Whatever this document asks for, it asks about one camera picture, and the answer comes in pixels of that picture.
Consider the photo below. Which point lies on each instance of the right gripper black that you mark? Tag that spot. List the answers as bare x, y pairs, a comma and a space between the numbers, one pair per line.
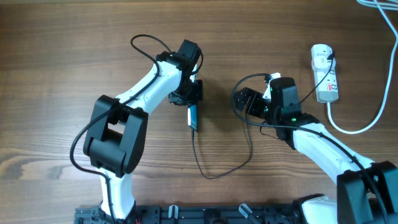
256, 96

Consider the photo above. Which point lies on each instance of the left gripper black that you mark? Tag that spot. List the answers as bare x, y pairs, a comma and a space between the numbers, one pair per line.
196, 96

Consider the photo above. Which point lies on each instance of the teal Galaxy smartphone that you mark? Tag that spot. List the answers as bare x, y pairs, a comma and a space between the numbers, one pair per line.
192, 117

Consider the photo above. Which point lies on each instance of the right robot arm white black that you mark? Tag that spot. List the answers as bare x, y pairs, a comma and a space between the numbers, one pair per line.
366, 190

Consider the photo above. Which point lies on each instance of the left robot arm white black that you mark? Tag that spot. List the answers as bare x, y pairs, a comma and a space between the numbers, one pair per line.
115, 141

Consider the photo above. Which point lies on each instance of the white charger adapter plug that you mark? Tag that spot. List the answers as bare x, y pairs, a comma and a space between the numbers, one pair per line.
321, 63

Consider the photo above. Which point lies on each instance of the white power strip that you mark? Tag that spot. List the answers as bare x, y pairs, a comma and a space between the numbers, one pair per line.
326, 85

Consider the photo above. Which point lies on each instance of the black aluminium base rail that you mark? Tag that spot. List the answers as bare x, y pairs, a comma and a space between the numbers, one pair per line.
147, 214

